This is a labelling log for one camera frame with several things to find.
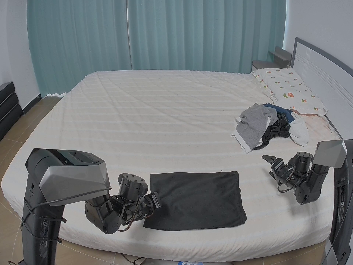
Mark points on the black garment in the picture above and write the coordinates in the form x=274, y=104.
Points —
x=278, y=127

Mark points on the white printed pillow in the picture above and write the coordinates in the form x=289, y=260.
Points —
x=292, y=90

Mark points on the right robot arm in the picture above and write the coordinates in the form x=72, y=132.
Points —
x=328, y=153

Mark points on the black chest of drawers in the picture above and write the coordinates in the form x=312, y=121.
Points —
x=8, y=109

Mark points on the blue-green curtain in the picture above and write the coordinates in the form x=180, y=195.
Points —
x=204, y=26
x=77, y=37

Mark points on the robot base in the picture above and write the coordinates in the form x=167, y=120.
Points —
x=190, y=263

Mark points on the black T-shirt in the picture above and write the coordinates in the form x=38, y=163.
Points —
x=198, y=200

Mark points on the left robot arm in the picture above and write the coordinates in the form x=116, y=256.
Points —
x=74, y=175

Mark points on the grey bedside table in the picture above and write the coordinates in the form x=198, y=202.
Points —
x=263, y=64

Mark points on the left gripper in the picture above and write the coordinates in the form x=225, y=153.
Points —
x=155, y=200

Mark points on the white garment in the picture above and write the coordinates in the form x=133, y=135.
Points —
x=299, y=132

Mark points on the dark blue garment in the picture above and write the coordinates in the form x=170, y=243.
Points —
x=280, y=109

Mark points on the bed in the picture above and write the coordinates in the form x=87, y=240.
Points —
x=151, y=114

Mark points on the grey and white shorts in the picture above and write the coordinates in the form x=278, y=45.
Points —
x=255, y=126

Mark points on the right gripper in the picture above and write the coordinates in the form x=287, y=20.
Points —
x=284, y=170

